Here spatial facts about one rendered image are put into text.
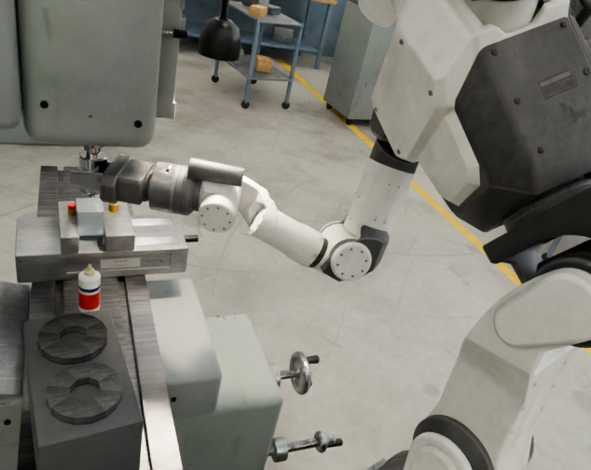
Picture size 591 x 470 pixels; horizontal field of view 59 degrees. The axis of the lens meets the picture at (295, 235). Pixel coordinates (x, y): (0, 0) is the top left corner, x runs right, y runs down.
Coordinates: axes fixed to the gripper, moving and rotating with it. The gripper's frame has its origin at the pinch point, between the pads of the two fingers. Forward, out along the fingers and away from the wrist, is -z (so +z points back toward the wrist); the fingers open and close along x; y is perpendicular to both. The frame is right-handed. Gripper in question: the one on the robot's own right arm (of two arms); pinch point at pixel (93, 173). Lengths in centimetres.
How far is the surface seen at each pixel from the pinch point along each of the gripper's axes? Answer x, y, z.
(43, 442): 46.1, 10.8, 10.6
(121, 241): -9.5, 19.8, 2.7
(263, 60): -446, 79, 9
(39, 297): 1.7, 29.3, -10.1
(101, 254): -7.8, 22.9, -1.0
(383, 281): -165, 122, 109
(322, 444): -6, 70, 58
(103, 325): 27.3, 9.5, 11.2
